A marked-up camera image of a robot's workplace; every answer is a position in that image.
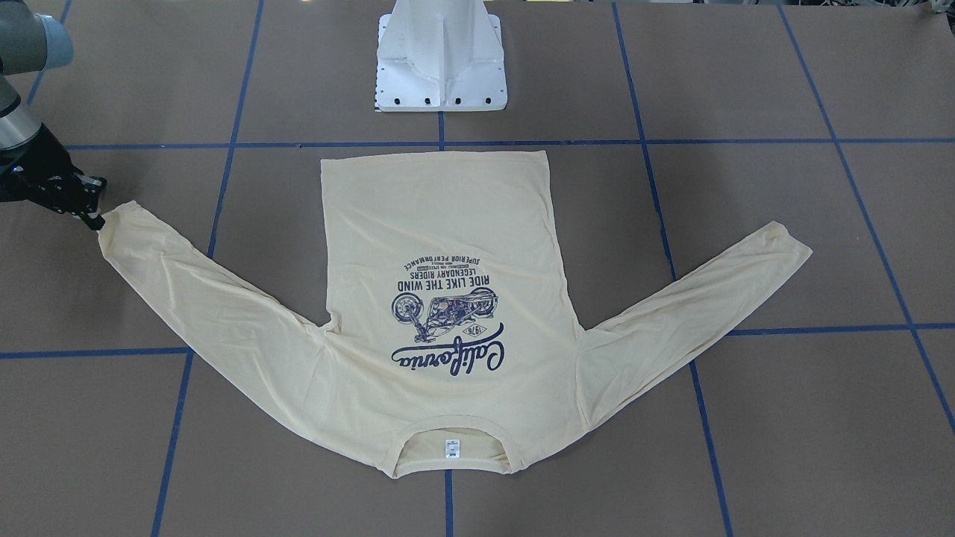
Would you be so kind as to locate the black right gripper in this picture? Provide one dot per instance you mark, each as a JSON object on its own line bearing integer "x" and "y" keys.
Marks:
{"x": 39, "y": 170}

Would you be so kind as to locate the cream long-sleeve graphic shirt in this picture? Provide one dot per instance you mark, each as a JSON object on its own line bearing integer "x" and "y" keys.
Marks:
{"x": 452, "y": 343}

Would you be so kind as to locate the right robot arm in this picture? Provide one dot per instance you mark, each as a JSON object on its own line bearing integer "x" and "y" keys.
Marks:
{"x": 30, "y": 42}

